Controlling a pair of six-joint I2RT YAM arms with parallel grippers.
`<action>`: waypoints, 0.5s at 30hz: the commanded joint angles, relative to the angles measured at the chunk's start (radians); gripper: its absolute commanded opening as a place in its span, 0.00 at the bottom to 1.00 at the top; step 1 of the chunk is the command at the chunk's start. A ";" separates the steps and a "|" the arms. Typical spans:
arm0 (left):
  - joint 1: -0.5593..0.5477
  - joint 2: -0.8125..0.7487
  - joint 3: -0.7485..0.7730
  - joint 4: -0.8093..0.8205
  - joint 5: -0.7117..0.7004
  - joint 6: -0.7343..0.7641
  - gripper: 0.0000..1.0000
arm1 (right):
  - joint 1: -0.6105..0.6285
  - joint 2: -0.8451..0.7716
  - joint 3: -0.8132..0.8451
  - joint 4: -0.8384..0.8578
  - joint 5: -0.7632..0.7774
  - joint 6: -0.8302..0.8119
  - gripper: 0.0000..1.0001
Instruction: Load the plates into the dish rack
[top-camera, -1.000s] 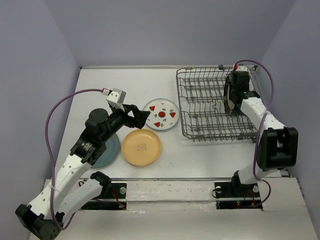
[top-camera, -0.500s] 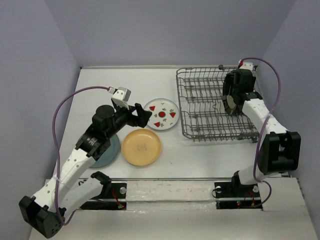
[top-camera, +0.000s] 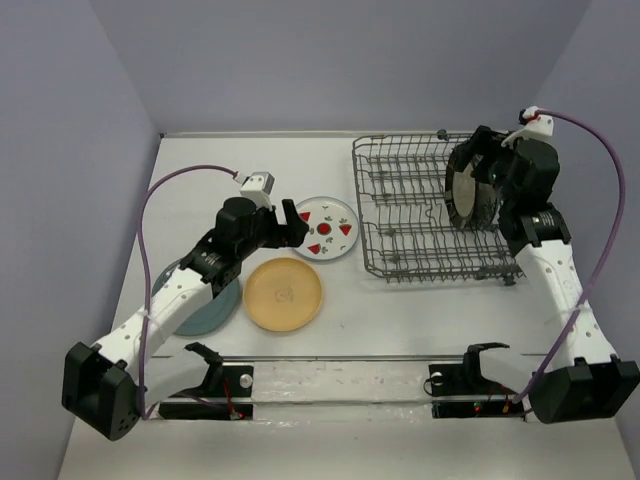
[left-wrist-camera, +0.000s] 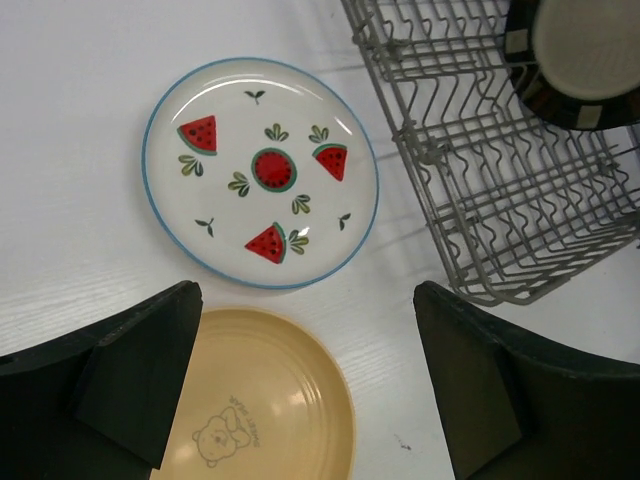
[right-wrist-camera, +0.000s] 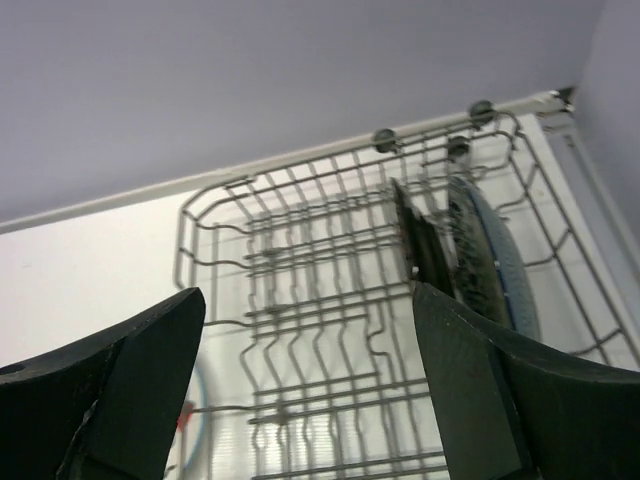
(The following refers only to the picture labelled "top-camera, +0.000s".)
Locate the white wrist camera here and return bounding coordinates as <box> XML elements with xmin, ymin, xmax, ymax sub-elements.
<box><xmin>501</xmin><ymin>106</ymin><xmax>554</xmax><ymax>148</ymax></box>
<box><xmin>234</xmin><ymin>172</ymin><xmax>275</xmax><ymax>210</ymax></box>

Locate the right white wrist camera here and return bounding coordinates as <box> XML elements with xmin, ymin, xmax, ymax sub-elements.
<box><xmin>501</xmin><ymin>106</ymin><xmax>554</xmax><ymax>148</ymax></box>

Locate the grey wire dish rack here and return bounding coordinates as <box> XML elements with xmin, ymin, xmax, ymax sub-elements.
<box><xmin>352</xmin><ymin>130</ymin><xmax>523</xmax><ymax>286</ymax></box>

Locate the purple cable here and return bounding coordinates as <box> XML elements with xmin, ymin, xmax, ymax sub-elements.
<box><xmin>512</xmin><ymin>108</ymin><xmax>626</xmax><ymax>405</ymax></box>
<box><xmin>135</xmin><ymin>163</ymin><xmax>246</xmax><ymax>419</ymax></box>

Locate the blue floral plate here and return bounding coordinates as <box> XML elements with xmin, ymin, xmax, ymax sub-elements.
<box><xmin>471</xmin><ymin>193</ymin><xmax>499</xmax><ymax>230</ymax></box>

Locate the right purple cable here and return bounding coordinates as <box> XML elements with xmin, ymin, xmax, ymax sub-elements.
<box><xmin>512</xmin><ymin>108</ymin><xmax>626</xmax><ymax>405</ymax></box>

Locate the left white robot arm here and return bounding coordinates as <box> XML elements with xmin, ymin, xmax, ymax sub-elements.
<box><xmin>61</xmin><ymin>197</ymin><xmax>309</xmax><ymax>441</ymax></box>

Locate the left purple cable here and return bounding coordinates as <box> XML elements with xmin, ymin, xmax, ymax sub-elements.
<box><xmin>135</xmin><ymin>163</ymin><xmax>246</xmax><ymax>419</ymax></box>

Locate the black rimmed plate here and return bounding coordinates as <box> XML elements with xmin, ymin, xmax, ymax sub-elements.
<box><xmin>444</xmin><ymin>161</ymin><xmax>491</xmax><ymax>231</ymax></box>

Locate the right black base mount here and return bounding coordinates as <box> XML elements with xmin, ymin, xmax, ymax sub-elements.
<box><xmin>423</xmin><ymin>342</ymin><xmax>528</xmax><ymax>419</ymax></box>

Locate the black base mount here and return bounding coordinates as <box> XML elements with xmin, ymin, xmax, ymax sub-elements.
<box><xmin>423</xmin><ymin>342</ymin><xmax>528</xmax><ymax>419</ymax></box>
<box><xmin>157</xmin><ymin>342</ymin><xmax>254</xmax><ymax>421</ymax></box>

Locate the blue-grey plate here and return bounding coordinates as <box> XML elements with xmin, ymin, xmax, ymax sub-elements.
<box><xmin>150</xmin><ymin>260</ymin><xmax>241</xmax><ymax>337</ymax></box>

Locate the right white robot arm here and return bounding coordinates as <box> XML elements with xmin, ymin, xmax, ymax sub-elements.
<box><xmin>447</xmin><ymin>117</ymin><xmax>639</xmax><ymax>424</ymax></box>

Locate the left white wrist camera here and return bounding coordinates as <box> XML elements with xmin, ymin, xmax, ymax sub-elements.
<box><xmin>234</xmin><ymin>172</ymin><xmax>275</xmax><ymax>210</ymax></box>

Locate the yellow plate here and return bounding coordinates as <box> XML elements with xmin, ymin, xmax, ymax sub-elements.
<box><xmin>243</xmin><ymin>257</ymin><xmax>323</xmax><ymax>333</ymax></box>

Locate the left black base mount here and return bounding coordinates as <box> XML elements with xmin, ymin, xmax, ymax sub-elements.
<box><xmin>157</xmin><ymin>342</ymin><xmax>254</xmax><ymax>421</ymax></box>

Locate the watermelon pattern plate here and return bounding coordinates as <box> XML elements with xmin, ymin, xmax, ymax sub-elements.
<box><xmin>294</xmin><ymin>196</ymin><xmax>359</xmax><ymax>262</ymax></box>

